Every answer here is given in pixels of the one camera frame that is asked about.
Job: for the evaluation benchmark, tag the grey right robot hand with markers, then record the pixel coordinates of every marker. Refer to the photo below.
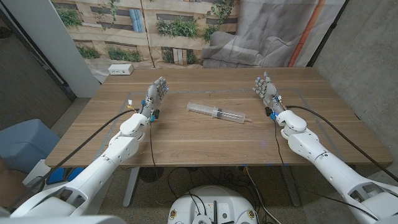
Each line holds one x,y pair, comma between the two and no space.
269,91

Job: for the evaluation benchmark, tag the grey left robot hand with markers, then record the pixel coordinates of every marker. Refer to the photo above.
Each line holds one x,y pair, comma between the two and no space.
155,93

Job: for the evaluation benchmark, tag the clear plastic syringe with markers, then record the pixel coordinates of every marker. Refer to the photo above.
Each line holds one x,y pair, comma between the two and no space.
227,114

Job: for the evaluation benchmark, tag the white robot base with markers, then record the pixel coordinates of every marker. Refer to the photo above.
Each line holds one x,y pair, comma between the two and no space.
214,199

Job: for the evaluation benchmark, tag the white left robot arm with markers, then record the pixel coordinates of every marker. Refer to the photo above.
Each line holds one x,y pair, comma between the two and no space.
121,149

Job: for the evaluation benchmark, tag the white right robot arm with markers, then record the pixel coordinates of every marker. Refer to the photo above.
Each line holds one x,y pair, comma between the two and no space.
311,146

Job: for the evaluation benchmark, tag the white power outlet box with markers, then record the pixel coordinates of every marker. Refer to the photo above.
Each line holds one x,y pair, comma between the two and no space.
120,69

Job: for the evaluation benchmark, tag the printed fabric backdrop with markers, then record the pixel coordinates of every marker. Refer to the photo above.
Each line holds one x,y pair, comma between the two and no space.
186,31

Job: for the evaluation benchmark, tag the black backdrop stand pole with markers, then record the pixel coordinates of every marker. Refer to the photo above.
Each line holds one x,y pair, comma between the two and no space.
326,34

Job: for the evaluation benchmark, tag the black round floor foot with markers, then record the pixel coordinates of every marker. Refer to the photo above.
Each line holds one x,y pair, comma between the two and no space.
151,175

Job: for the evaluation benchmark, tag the white table leg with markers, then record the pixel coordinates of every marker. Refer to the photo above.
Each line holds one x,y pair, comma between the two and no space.
130,186
291,186

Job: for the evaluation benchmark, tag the blue floor object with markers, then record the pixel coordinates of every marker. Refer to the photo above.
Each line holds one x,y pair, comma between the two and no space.
74,174

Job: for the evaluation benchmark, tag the blue-grey upholstered seat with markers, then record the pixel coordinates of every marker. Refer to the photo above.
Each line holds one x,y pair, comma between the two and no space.
25,143

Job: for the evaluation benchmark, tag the white robot torso rim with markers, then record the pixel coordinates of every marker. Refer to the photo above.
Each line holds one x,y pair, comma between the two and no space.
62,220

